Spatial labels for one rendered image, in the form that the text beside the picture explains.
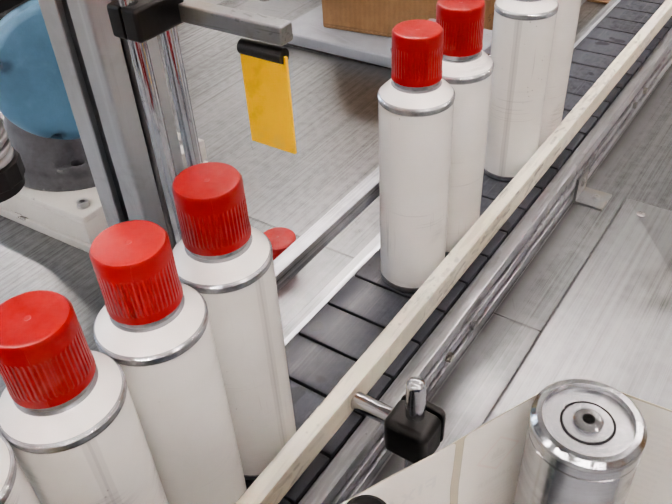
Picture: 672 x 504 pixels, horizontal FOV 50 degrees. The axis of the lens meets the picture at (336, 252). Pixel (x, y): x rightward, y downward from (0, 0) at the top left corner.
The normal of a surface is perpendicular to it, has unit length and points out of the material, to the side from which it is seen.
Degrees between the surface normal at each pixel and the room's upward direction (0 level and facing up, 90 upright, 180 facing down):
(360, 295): 0
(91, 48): 90
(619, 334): 0
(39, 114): 95
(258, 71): 90
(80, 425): 45
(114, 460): 90
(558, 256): 0
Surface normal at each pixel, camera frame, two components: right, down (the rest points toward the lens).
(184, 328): 0.54, -0.39
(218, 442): 0.86, 0.29
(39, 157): -0.22, 0.32
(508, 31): -0.62, 0.52
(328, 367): -0.05, -0.77
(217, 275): 0.04, -0.16
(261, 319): 0.70, 0.43
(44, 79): 0.46, 0.61
